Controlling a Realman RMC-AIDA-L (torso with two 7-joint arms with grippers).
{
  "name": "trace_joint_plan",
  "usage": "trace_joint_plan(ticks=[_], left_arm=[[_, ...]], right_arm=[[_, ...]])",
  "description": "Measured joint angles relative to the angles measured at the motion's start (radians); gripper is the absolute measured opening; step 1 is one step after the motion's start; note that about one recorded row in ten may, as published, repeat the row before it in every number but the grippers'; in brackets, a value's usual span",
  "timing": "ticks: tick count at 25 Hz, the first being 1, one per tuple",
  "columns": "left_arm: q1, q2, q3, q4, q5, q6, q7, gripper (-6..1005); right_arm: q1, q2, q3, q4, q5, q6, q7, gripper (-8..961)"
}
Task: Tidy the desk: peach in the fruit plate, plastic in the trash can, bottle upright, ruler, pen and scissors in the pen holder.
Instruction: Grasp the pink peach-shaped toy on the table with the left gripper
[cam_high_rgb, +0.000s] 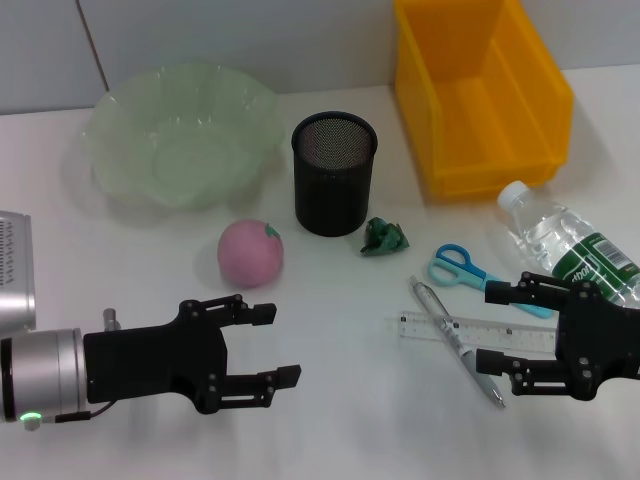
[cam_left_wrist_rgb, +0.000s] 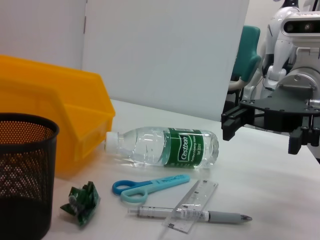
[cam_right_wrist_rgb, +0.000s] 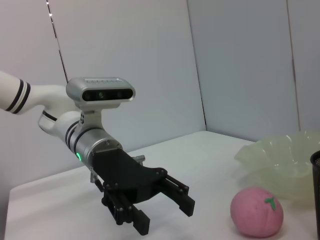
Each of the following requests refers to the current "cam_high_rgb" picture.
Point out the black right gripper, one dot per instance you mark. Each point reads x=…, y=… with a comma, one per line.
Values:
x=600, y=340

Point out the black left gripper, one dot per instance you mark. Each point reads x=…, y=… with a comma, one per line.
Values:
x=150, y=360

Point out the blue scissors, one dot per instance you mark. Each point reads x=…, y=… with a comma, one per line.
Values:
x=450, y=270

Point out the pink toy peach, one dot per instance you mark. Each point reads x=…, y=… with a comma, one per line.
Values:
x=250, y=255

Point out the clear green-label water bottle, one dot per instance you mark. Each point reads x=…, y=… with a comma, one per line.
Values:
x=550, y=230

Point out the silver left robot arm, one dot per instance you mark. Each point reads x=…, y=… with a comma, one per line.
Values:
x=50, y=370

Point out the grey clear ballpoint pen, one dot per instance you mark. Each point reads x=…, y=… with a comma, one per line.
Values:
x=430, y=305

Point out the clear plastic ruler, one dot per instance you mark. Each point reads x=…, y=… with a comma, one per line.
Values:
x=425, y=325

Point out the black mesh pen holder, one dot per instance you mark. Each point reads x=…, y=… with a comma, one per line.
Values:
x=332, y=195

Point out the translucent green fruit plate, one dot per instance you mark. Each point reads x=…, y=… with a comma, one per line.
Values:
x=175, y=150

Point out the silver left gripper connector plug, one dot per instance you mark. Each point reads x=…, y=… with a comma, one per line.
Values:
x=111, y=320

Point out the yellow plastic bin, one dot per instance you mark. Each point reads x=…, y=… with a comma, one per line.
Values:
x=425, y=100

